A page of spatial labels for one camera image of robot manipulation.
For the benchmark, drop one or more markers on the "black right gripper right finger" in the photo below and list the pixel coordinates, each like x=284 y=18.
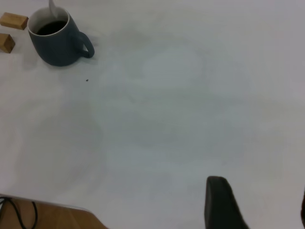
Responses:
x=303 y=210

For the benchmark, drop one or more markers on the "flat rectangular wooden block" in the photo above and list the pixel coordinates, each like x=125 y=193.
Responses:
x=13 y=21

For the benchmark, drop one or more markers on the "arched wooden block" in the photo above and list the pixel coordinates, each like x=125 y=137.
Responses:
x=6 y=43

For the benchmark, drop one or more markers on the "dark grey ceramic mug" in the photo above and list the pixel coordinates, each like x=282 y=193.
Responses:
x=57 y=47

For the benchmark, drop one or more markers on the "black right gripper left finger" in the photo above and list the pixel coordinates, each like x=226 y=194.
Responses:
x=221 y=205

